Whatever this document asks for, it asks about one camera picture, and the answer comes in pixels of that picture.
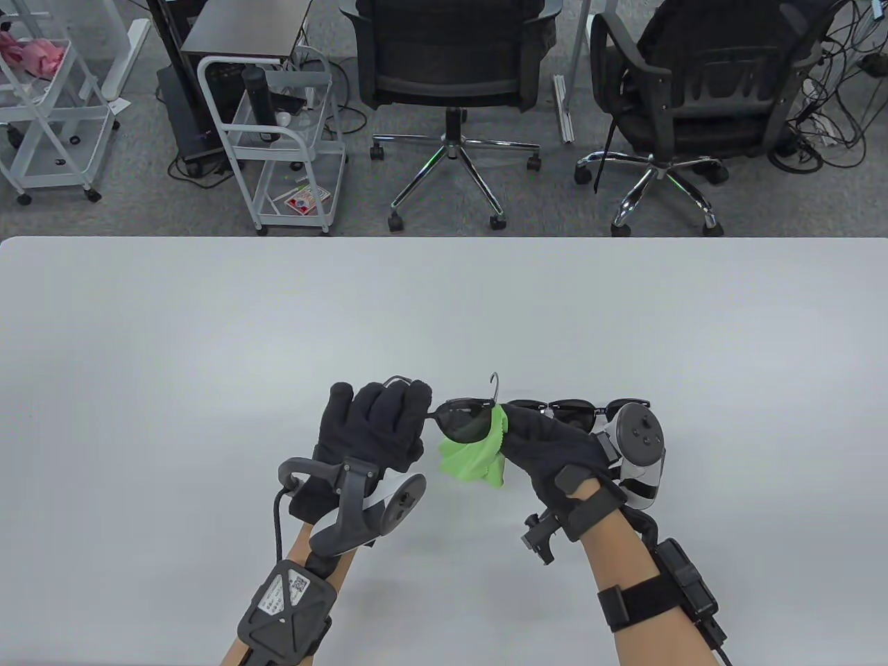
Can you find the person's right hand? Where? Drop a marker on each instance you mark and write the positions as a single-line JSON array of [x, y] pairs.
[[555, 451]]

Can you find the person's left hand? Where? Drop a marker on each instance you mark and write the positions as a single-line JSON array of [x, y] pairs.
[[374, 423]]

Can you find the black sunglasses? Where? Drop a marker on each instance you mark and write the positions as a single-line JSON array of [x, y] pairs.
[[465, 420], [527, 404], [572, 413]]

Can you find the grey handheld controller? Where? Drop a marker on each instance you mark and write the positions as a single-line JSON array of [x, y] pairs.
[[354, 513], [638, 437]]

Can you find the green cleaning cloth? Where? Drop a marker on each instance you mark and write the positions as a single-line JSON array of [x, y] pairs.
[[465, 458]]

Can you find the person's right forearm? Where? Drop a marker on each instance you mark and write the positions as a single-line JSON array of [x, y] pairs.
[[624, 562]]

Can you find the black wrist sensor pack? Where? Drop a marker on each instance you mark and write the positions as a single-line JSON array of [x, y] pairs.
[[645, 600], [284, 610]]

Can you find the red and white packet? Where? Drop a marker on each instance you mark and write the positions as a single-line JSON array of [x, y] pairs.
[[305, 201]]

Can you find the white metal rolling cart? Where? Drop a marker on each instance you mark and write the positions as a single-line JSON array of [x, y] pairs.
[[55, 184], [288, 151]]

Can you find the small white round object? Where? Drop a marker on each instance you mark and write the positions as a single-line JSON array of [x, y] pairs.
[[284, 118]]

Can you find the small black box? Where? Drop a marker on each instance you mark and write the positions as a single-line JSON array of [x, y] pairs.
[[288, 103]]

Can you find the black bottle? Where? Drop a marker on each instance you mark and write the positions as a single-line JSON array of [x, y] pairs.
[[258, 97]]

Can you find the white desk leg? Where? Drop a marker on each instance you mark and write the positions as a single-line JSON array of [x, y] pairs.
[[125, 62], [563, 104]]

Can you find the black computer tower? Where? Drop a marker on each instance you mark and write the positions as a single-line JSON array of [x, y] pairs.
[[184, 118]]

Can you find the black mesh office chair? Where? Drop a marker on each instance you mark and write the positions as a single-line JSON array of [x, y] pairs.
[[714, 83], [451, 48]]

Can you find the dark side table top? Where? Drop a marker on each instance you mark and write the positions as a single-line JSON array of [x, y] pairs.
[[243, 31]]

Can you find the white power strip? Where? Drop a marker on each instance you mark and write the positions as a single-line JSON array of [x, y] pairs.
[[825, 132]]

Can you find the pink cloth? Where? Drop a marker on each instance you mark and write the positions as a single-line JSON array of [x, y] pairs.
[[38, 55]]

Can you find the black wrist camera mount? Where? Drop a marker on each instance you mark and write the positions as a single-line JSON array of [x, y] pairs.
[[541, 538]]

